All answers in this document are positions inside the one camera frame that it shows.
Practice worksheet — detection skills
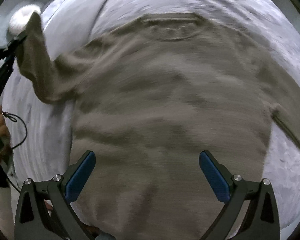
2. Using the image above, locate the olive green knit sweater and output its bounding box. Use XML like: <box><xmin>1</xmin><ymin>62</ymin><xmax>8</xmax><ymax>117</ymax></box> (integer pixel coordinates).
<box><xmin>17</xmin><ymin>14</ymin><xmax>300</xmax><ymax>239</ymax></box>

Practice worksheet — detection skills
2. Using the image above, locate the white round pillow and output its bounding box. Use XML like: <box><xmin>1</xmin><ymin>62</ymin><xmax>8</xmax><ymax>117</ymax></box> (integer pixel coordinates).
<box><xmin>6</xmin><ymin>4</ymin><xmax>42</xmax><ymax>39</ymax></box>

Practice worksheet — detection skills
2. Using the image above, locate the grey bed cover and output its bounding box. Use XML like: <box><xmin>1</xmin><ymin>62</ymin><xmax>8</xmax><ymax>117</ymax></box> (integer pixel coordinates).
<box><xmin>2</xmin><ymin>0</ymin><xmax>300</xmax><ymax>239</ymax></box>

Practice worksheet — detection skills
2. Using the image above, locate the black wrist cord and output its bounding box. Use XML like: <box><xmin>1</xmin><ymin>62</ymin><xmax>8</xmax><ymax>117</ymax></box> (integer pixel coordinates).
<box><xmin>1</xmin><ymin>111</ymin><xmax>28</xmax><ymax>151</ymax></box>

